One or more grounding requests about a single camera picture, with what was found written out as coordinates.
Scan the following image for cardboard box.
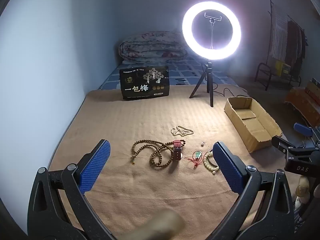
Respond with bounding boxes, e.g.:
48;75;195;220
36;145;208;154
224;96;283;153

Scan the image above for black printed gift box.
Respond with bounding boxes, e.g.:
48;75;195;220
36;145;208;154
119;66;170;100

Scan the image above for black tripod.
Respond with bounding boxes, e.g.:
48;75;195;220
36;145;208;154
189;60;216;107

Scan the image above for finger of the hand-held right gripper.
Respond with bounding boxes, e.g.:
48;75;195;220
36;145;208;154
294;122;320;138
272;135;300;161

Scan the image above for folded floral quilt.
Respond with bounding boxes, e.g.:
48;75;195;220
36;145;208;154
118;31;188;63

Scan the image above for blurry tan object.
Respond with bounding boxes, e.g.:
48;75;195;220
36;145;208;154
131;209;185;240

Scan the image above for white knitted garment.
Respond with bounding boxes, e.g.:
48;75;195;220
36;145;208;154
271;4;290;59

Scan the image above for phone holder clamp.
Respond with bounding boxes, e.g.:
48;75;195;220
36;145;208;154
204;12;223;50

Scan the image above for white ring light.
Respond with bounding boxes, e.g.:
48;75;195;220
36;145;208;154
182;1;242;60

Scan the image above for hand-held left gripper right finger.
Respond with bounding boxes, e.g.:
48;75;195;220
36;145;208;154
212;141;297;240

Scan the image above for small wooden box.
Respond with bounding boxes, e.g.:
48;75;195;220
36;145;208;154
306;79;320;98

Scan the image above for green pendant with red cord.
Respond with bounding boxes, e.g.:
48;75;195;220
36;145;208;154
184;150;204;168

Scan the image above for yellow box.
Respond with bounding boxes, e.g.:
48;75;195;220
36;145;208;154
274;60;292;75

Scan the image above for red strap watch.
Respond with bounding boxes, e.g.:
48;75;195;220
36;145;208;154
172;140;183;160

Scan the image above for white bead necklace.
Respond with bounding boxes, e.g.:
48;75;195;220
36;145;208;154
171;125;194;137

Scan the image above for black power cable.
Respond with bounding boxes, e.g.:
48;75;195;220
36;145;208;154
212;88;248;98

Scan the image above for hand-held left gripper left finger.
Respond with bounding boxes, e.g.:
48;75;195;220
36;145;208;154
27;139;115;240

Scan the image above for black metal chair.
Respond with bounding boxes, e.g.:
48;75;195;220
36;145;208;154
255;62;302;91

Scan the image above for striped cloth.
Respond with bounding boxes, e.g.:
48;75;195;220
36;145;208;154
294;204;311;231

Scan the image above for black clothes rack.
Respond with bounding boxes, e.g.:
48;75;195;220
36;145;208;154
267;0;308;63

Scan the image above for long brown bead necklace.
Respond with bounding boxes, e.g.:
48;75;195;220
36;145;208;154
130;139;187;168

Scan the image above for cream bead bracelet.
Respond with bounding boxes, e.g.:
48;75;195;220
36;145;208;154
203;151;220;173

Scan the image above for blue patterned bed sheet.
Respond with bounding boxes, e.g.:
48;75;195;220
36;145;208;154
97;57;238;91

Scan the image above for brown wooden bench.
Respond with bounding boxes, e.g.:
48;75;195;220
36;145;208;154
285;86;320;127

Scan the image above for dark hanging clothes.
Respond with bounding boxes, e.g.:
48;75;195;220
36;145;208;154
285;20;307;78

